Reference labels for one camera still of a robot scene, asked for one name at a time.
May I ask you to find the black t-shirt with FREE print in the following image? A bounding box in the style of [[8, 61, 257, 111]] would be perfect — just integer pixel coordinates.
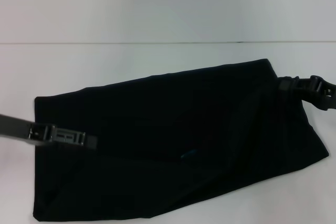
[[33, 58, 330, 224]]

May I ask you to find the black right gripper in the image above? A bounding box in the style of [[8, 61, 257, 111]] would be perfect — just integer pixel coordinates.
[[277, 74, 336, 112]]

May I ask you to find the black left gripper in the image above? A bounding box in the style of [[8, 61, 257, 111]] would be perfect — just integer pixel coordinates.
[[0, 113, 100, 151]]

